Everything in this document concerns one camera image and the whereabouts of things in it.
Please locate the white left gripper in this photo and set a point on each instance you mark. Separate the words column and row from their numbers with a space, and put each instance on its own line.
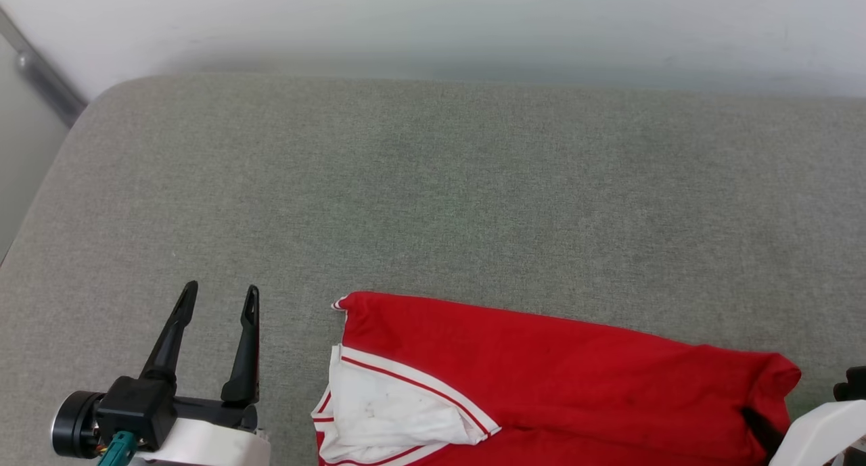
column 210, row 446

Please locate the black round left gripper motor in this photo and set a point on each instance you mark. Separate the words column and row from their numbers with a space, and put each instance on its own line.
column 73, row 425

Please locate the grey fabric sofa seat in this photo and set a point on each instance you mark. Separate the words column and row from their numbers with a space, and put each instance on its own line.
column 406, row 182

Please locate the red white number 23 jersey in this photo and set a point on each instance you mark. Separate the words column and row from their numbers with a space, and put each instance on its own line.
column 575, row 385

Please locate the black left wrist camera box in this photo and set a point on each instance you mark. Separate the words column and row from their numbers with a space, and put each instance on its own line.
column 135, row 412

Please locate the grey metal wall rail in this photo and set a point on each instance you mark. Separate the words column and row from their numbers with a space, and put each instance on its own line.
column 44, row 77

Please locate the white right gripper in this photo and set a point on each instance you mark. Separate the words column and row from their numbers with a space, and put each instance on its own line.
column 822, row 435

